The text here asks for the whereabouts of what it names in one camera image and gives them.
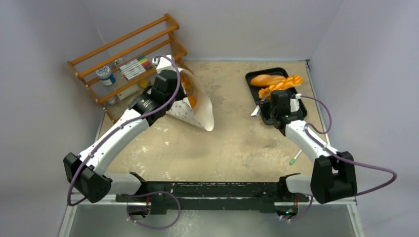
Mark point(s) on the small white box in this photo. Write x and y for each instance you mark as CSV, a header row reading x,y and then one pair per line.
x,y
128,92

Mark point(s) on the round fake bread roll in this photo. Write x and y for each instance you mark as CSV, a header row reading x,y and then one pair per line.
x,y
187,83

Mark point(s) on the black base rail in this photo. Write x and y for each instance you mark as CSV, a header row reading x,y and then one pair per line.
x,y
162,196

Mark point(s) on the long fake bread loaf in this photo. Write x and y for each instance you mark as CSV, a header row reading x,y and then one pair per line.
x,y
265,80

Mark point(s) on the green cap white marker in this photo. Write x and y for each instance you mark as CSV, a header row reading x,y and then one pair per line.
x,y
295,157

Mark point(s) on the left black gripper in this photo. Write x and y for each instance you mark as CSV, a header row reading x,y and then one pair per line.
x,y
181,95

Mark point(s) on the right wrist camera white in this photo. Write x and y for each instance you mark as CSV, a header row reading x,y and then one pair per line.
x,y
294,102

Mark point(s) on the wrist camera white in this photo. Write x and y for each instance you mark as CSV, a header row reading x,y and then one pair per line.
x,y
294,102
164,64

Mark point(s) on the pack of coloured markers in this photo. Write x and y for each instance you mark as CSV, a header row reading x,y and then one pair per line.
x,y
135,67

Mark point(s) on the yellow grey eraser block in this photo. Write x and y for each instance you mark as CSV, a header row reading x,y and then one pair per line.
x,y
144,83

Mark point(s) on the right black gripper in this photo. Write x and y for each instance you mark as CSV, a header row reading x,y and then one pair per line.
x,y
274,99

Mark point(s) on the patterned white paper bag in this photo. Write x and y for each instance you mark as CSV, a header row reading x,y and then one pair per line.
x,y
202,114

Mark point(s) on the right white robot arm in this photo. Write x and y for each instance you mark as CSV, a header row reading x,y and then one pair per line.
x,y
333,176

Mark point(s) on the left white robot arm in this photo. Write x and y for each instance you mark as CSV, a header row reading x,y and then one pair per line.
x,y
87,171

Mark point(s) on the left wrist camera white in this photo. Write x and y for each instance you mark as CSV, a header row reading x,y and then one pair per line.
x,y
164,64

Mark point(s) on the orange wooden rack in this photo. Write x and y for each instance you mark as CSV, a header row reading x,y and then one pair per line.
x,y
145,47

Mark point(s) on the braided fake bread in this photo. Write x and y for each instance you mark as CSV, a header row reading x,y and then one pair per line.
x,y
285,84

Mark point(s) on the blue lid jar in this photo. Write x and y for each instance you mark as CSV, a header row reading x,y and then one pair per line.
x,y
106,76

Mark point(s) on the seeded fake bread bun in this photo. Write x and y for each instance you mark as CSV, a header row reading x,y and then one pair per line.
x,y
192,100

